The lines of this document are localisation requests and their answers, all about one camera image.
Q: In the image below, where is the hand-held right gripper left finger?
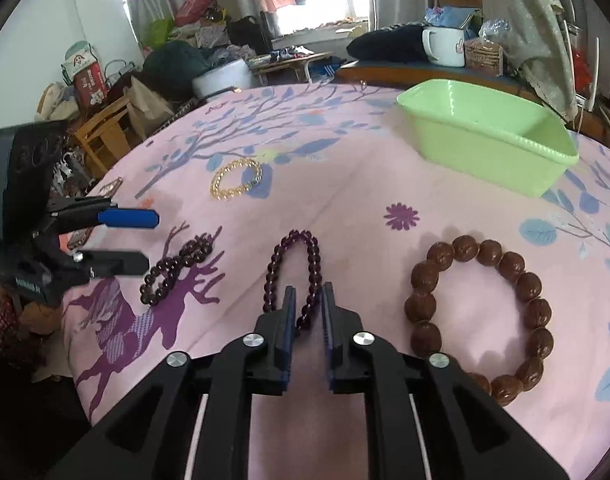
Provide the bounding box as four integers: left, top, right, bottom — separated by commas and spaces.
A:
45, 285, 298, 480

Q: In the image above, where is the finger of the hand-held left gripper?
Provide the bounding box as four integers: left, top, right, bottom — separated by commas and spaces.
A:
48, 196, 160, 235
65, 250, 150, 283

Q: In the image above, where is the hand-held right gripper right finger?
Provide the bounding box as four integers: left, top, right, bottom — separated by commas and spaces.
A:
321, 282, 570, 480

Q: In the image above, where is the dark bead bracelet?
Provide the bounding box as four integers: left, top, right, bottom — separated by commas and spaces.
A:
140, 234, 216, 307

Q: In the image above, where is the purple bead bracelet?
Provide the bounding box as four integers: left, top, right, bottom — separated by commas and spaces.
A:
264, 229, 321, 331

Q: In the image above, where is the yellow bead bracelet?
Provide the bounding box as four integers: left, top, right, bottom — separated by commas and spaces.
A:
210, 158, 262, 202

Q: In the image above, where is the large brown bead bracelet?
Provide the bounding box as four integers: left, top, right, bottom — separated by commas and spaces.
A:
405, 235, 556, 407

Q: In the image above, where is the wooden chair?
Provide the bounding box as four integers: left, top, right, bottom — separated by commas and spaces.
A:
74, 95, 136, 178

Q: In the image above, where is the brown paper bag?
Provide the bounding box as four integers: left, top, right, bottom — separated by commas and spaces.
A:
128, 77, 176, 136

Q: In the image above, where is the printed package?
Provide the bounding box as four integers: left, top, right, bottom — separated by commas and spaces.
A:
61, 42, 108, 106

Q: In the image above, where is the pink printed blanket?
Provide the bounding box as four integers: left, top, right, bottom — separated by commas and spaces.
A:
62, 82, 610, 480

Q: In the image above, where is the dark green bag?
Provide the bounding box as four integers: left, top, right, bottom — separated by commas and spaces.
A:
144, 40, 211, 91

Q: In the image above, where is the white pot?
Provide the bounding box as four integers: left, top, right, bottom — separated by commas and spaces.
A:
191, 59, 256, 98

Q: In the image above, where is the green plastic bag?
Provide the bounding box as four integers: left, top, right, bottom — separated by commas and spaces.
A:
145, 17, 176, 48

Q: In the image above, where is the black bag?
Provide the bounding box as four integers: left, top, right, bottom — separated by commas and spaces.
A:
227, 16, 272, 53

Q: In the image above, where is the red bag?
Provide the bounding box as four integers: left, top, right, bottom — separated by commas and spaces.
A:
175, 0, 216, 26

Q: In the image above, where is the low wooden table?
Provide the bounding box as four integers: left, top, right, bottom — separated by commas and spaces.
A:
250, 52, 336, 83

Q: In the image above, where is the green plastic basket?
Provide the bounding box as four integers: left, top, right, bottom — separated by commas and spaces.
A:
396, 80, 580, 198

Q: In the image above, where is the dark folded cloth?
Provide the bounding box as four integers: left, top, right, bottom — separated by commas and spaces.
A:
346, 25, 426, 63

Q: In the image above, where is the white mug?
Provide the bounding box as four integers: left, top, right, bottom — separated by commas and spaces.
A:
422, 27, 466, 67

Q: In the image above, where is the small woven basket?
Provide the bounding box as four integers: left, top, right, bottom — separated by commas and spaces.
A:
464, 40, 503, 77

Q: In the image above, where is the blue cloth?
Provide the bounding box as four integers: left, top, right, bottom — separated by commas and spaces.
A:
425, 6, 473, 28

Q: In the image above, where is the clear plastic bag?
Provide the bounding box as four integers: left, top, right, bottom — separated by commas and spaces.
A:
480, 19, 510, 43

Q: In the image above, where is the white router antenna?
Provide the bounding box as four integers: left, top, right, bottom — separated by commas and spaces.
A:
562, 20, 602, 112

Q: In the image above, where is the grey lace cloth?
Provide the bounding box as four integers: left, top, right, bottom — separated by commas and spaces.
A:
502, 0, 578, 121

